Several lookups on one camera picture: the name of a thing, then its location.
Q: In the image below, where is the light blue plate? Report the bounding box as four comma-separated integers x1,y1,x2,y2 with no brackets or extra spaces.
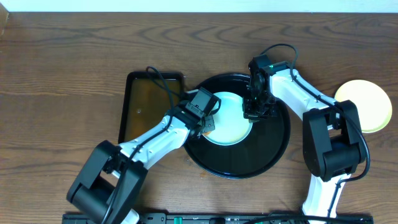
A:
204,91,252,146

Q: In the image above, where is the yellow plate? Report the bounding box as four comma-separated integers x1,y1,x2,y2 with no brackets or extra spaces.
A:
335,80,392,133

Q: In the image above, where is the green and yellow sponge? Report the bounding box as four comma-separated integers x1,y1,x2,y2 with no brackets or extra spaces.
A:
201,130,212,136

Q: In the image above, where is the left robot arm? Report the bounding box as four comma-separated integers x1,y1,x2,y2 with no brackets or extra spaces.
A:
67,108,215,223

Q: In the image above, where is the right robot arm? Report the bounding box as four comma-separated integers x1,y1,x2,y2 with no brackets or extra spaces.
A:
243,54,370,223

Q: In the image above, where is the round black serving tray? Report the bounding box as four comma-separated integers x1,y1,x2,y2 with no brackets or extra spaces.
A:
183,73,292,180

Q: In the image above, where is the black rectangular water tray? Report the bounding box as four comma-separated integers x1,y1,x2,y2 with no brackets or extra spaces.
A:
118,72,170,143

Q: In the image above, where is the left black cable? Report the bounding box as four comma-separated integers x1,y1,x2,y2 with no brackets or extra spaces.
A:
99,65,184,224

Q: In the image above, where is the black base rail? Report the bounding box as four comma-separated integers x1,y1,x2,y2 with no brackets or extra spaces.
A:
62,212,374,224

